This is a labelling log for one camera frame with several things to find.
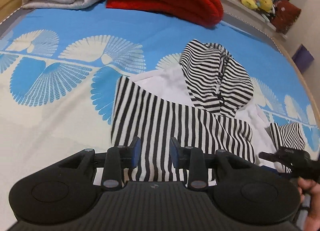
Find white windowsill shelf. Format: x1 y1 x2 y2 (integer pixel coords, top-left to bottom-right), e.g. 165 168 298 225
220 0 287 41

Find black white striped hooded garment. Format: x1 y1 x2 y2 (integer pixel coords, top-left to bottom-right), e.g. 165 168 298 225
111 39 307 182

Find person right hand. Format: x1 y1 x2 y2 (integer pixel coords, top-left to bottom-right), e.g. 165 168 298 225
297 177 320 231

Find purple box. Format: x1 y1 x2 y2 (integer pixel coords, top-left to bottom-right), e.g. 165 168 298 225
292 44 314 73

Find blue white patterned bedspread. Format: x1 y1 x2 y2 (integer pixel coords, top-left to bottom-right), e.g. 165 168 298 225
1 3 319 230

